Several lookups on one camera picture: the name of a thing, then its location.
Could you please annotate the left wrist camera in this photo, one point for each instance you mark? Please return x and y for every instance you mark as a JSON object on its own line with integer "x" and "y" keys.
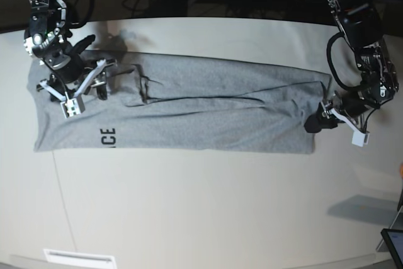
{"x": 360, "y": 139}

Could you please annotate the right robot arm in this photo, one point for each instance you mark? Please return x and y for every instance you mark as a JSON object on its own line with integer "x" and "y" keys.
{"x": 47, "y": 10}

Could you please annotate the grey T-shirt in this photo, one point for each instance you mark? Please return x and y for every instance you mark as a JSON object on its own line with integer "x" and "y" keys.
{"x": 178, "y": 102}

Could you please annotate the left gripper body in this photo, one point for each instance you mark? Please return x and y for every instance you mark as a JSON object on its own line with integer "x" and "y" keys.
{"x": 343, "y": 108}

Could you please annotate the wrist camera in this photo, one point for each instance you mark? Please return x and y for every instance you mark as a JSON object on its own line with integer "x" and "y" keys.
{"x": 360, "y": 139}
{"x": 72, "y": 107}

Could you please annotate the white label strip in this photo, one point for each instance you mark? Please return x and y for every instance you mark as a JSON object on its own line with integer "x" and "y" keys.
{"x": 79, "y": 259}

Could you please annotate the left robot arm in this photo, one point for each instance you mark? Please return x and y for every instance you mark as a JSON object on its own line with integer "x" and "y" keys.
{"x": 356, "y": 54}

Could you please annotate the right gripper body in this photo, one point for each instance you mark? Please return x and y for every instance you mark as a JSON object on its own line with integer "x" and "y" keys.
{"x": 70, "y": 74}

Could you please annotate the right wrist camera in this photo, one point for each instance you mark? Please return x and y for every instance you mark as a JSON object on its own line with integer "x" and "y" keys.
{"x": 72, "y": 107}

